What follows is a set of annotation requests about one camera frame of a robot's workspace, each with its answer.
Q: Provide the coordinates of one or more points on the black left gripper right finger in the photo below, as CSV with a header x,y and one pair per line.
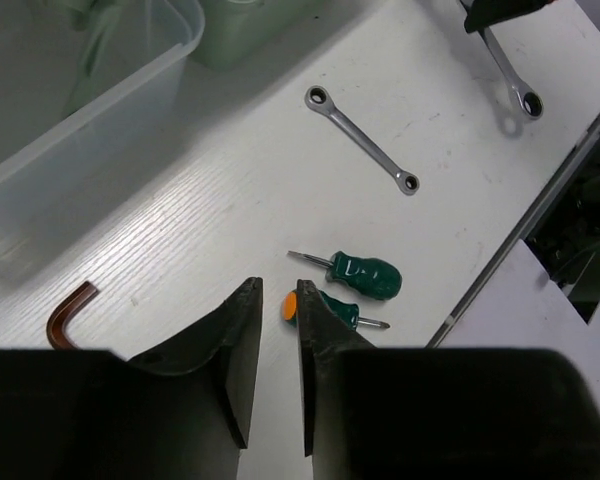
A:
x,y
322,337

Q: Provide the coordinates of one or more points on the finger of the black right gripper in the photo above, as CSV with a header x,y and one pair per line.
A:
x,y
482,14

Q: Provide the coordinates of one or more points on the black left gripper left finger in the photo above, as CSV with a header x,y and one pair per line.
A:
x,y
225,343

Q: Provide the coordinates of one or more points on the green stubby phillips screwdriver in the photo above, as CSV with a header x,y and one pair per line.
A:
x,y
349,313

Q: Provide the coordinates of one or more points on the large silver ratchet wrench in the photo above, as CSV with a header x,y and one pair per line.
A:
x,y
522,96

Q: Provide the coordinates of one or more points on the large brown hex key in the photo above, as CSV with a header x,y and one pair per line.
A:
x,y
65,312

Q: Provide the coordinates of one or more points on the small silver ratchet wrench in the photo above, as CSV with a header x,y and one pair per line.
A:
x,y
319,100

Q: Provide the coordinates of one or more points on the green plastic toolbox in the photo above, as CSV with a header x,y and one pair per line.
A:
x,y
235,29

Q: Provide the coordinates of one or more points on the clear toolbox lid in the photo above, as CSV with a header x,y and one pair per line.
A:
x,y
71,97

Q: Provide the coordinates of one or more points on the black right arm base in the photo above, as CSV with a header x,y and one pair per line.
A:
x,y
566,240

